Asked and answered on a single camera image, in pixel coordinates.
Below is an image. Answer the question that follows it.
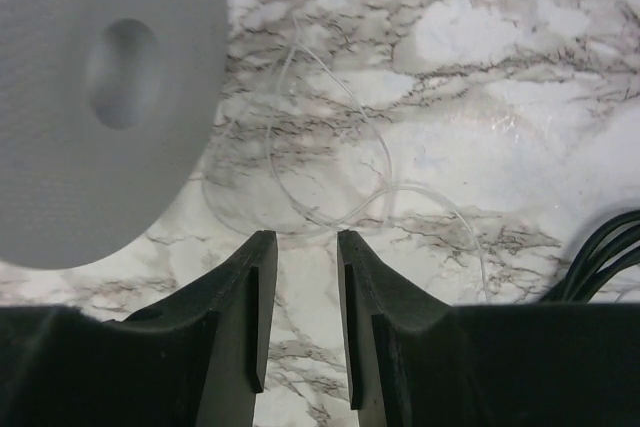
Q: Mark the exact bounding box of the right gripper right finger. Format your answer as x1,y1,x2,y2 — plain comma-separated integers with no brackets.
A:
337,231,639,426

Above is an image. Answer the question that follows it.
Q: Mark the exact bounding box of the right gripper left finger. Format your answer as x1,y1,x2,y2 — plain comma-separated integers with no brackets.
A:
1,231,278,426

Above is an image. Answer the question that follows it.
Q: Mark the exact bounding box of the thin white cable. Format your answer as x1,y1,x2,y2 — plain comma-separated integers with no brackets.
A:
202,11,494,304

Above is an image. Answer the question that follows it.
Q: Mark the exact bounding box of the white cable spool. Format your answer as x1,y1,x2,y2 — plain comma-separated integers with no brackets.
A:
1,0,228,269

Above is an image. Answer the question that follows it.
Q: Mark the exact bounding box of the black coiled cable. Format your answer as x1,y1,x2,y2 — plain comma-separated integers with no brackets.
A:
542,209,640,304

